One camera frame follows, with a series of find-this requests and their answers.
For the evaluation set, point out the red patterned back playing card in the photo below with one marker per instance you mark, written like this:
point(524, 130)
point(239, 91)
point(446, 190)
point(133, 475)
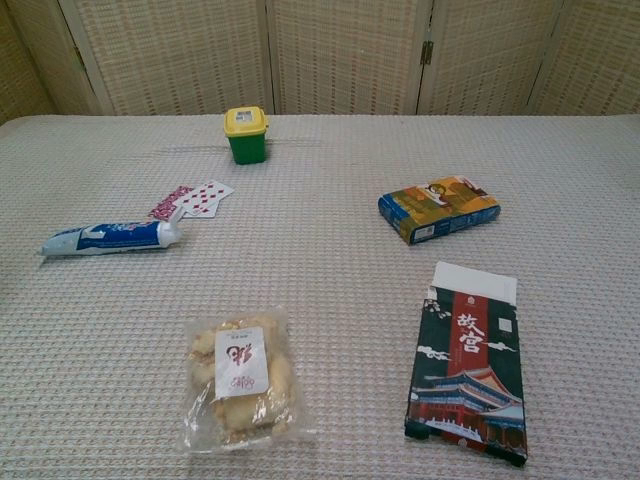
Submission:
point(167, 202)

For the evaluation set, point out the white waffle tablecloth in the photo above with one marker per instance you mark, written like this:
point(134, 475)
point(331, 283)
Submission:
point(320, 280)

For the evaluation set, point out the clear bag of cookies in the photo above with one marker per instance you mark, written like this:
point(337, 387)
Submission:
point(240, 375)

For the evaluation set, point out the blue and yellow carton box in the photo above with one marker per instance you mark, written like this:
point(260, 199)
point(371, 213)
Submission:
point(440, 210)

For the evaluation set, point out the brass screen hinge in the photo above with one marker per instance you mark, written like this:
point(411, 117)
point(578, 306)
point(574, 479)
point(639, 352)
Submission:
point(426, 52)

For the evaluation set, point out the dark palace print box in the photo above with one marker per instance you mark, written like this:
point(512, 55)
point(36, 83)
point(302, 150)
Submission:
point(467, 380)

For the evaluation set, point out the blue and white toothpaste tube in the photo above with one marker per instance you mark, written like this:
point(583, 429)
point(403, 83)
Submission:
point(115, 236)

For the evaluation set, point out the green yellow-lidded small container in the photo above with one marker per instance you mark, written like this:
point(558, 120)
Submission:
point(247, 145)

